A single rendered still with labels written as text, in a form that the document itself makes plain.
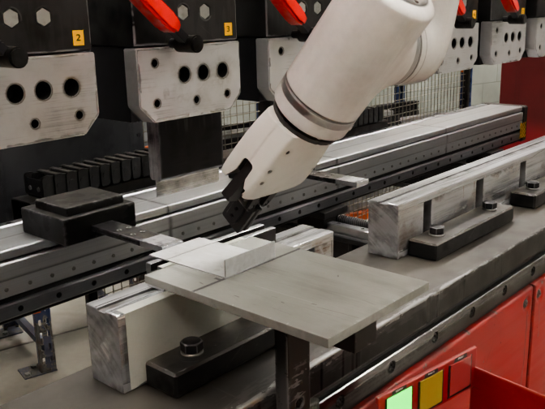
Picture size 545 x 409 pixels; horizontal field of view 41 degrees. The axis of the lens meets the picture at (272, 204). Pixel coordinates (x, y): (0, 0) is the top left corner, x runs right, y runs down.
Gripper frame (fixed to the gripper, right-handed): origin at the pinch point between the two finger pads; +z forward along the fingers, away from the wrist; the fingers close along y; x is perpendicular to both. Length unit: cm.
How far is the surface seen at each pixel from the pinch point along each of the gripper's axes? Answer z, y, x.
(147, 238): 15.1, 1.1, -8.5
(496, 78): 231, -687, -182
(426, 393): 10.0, -17.2, 27.8
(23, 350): 207, -72, -80
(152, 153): 0.7, 5.1, -11.0
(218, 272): 5.2, 3.6, 3.8
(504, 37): -9, -77, -14
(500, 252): 11, -56, 17
